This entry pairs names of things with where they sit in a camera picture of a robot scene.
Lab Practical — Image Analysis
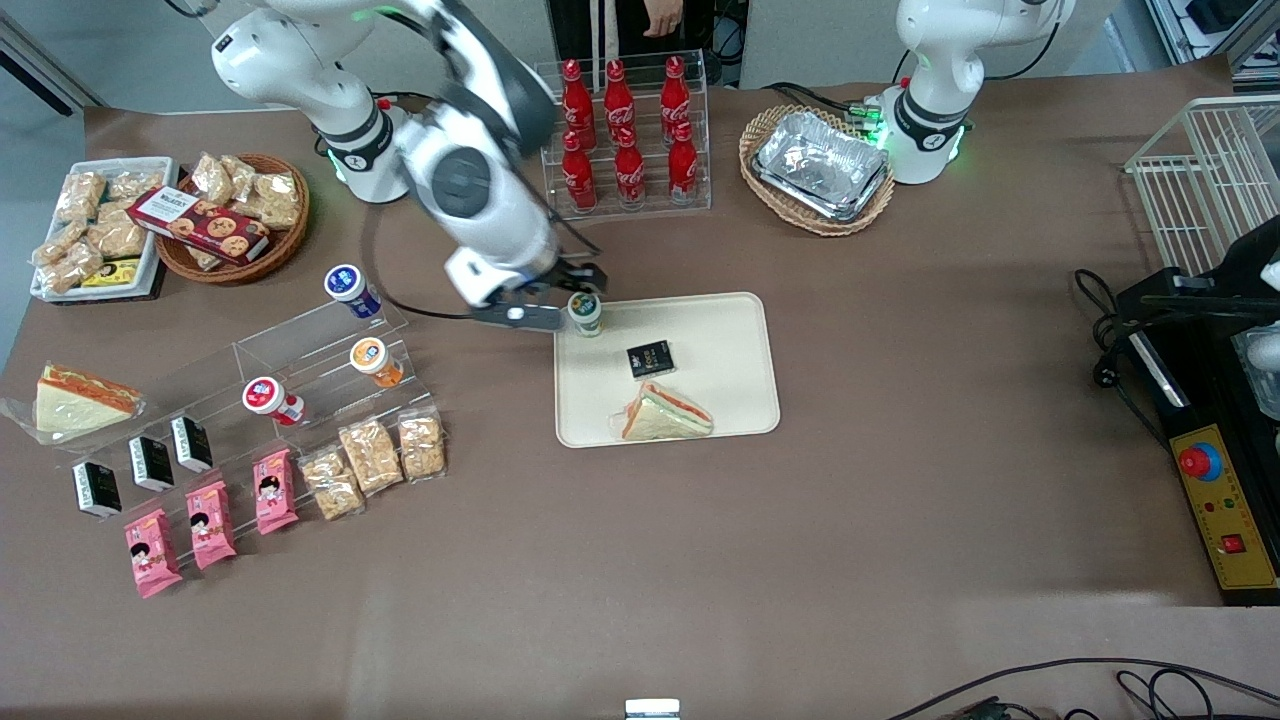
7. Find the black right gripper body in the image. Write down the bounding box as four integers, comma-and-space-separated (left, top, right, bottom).
469, 267, 578, 334

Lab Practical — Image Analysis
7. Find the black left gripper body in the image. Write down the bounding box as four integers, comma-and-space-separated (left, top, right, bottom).
1140, 215, 1280, 322

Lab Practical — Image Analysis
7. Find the green cap gum bottle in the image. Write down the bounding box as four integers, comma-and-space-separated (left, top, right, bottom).
567, 290, 605, 339

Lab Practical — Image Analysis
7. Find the beige plastic serving tray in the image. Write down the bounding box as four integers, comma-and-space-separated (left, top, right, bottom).
553, 291, 782, 450

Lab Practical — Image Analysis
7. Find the orange cap gum bottle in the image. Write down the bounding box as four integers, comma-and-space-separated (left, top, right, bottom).
349, 338, 406, 390

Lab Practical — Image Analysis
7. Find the blue cap gum bottle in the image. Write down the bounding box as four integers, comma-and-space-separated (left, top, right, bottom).
324, 263, 384, 322

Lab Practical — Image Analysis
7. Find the silver foil tray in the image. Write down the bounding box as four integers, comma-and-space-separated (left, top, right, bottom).
751, 110, 892, 224

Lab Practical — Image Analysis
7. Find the red cap gum bottle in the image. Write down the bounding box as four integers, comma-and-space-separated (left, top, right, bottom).
242, 376, 307, 428

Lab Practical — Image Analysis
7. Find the white rectangular snack tray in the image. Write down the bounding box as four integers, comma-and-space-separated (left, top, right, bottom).
30, 157, 182, 301

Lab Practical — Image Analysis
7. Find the red cola bottle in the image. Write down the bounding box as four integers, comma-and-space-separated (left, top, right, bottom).
612, 125, 649, 208
603, 58, 639, 147
660, 55, 694, 141
558, 58, 597, 151
667, 120, 701, 203
561, 130, 599, 214

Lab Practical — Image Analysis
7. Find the small black snack box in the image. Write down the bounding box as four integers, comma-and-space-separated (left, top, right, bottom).
626, 340, 677, 382

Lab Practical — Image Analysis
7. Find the wrapped triangle sandwich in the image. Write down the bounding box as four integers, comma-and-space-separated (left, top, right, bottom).
610, 380, 716, 444
0, 362, 149, 447

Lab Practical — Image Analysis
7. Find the clear peanut brittle packet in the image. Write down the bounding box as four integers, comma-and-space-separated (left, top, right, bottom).
300, 447, 367, 523
397, 405, 448, 485
338, 417, 406, 498

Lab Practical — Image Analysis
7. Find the clear acrylic bottle rack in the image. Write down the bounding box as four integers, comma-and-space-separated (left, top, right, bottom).
533, 50, 714, 224

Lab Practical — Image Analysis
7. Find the light wicker basket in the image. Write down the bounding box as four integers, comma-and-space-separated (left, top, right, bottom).
738, 104, 897, 239

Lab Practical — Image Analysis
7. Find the clear acrylic step stand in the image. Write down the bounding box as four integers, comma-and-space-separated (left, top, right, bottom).
55, 296, 442, 561

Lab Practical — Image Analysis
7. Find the brown wicker basket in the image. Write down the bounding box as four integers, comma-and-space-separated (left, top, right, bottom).
155, 153, 311, 287

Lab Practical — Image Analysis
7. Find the person in black clothes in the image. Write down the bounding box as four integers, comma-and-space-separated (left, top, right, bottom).
547, 0, 744, 93

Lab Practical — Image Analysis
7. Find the black yellow control box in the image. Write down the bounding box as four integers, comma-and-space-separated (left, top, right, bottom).
1115, 268, 1280, 608

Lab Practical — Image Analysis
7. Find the pink snack packet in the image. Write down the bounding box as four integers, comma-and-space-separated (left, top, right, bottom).
124, 508, 185, 600
252, 447, 301, 537
186, 480, 239, 572

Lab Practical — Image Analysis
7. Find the red cookie box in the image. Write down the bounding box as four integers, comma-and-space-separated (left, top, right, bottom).
127, 186, 272, 267

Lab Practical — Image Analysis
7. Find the black white small carton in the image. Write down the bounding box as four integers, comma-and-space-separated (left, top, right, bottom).
170, 415, 215, 475
72, 460, 123, 520
128, 435, 176, 493

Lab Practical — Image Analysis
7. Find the yellow black snack pack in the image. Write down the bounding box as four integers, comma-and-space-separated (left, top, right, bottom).
82, 258, 142, 290

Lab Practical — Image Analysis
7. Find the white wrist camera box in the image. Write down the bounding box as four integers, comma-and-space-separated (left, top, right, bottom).
444, 248, 527, 309

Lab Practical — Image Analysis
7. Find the white wire basket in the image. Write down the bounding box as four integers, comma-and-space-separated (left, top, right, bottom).
1124, 95, 1280, 277

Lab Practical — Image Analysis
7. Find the black power cable with plug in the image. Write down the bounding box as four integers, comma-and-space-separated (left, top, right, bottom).
1074, 268, 1173, 453

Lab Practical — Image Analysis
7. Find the grey metal shelf frame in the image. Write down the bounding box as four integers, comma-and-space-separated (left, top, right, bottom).
1145, 0, 1280, 96

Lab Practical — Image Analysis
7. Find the black base cable bundle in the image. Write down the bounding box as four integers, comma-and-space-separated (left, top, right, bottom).
762, 80, 887, 130

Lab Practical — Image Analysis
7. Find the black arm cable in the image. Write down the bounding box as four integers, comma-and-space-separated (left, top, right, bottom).
984, 18, 1064, 84

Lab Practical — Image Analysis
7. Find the looped black floor cable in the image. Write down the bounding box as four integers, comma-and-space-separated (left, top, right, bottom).
1115, 668, 1219, 720

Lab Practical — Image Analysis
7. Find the long black floor cable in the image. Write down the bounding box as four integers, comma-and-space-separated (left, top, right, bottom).
885, 656, 1280, 720

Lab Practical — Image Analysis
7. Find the grey metal rail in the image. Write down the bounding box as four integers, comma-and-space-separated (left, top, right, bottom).
0, 15, 107, 113

